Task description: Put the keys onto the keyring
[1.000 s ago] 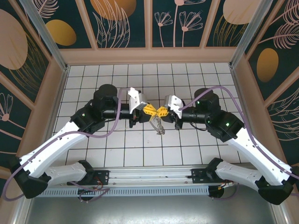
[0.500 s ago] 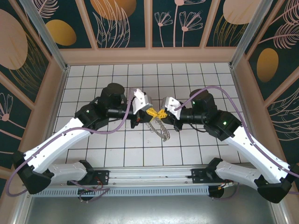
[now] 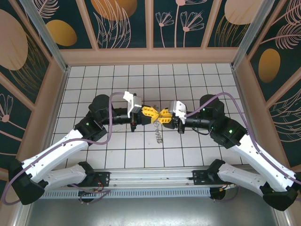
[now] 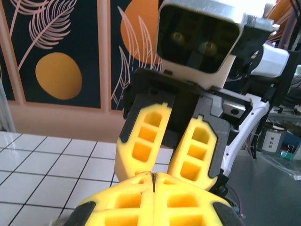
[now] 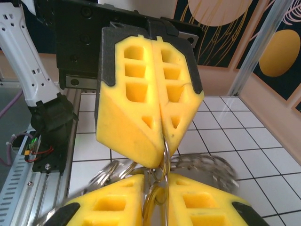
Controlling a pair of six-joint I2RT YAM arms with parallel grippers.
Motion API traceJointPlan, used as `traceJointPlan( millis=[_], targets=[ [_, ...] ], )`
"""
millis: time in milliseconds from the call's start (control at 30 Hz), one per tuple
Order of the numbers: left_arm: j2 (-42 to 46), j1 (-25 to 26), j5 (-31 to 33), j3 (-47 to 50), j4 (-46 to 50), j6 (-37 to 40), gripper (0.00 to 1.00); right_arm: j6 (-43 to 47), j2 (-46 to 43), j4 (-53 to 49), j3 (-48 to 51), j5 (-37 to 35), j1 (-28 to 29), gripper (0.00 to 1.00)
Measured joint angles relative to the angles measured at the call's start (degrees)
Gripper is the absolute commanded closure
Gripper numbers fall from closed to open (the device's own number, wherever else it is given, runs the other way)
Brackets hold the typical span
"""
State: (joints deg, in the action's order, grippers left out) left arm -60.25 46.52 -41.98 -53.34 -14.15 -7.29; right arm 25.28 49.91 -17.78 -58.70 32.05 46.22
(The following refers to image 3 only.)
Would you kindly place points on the aluminium frame post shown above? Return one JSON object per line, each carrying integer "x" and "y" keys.
{"x": 47, "y": 37}
{"x": 249, "y": 33}

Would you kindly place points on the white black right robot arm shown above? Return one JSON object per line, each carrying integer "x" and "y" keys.
{"x": 240, "y": 177}

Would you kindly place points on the grey metal sheet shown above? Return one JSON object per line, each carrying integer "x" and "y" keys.
{"x": 150, "y": 212}

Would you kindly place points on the aluminium mounting rail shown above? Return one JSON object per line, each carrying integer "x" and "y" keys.
{"x": 150, "y": 175}

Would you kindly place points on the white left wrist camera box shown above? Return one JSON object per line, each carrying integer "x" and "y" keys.
{"x": 135, "y": 103}

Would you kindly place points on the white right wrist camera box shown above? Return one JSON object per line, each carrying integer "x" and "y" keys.
{"x": 175, "y": 107}

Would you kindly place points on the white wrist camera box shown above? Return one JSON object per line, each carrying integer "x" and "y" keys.
{"x": 175, "y": 107}
{"x": 135, "y": 103}

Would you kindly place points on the small green circuit board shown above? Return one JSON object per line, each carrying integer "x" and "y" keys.
{"x": 88, "y": 191}

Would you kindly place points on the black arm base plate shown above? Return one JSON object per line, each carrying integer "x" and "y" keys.
{"x": 200, "y": 177}
{"x": 104, "y": 177}

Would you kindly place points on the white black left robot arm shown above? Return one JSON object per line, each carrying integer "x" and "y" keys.
{"x": 58, "y": 147}

